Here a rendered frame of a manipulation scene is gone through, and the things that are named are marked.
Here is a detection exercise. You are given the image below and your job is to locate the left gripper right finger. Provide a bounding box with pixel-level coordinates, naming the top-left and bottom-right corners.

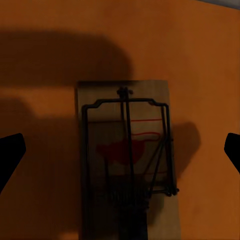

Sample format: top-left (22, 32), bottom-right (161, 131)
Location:
top-left (224, 133), bottom-right (240, 173)

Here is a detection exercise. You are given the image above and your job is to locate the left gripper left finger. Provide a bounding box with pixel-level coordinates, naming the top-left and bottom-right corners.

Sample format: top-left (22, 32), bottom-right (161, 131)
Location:
top-left (0, 133), bottom-right (26, 193)

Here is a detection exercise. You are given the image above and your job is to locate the mousetrap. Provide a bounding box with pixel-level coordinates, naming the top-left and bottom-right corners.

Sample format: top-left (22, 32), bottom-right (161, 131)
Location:
top-left (77, 80), bottom-right (182, 240)

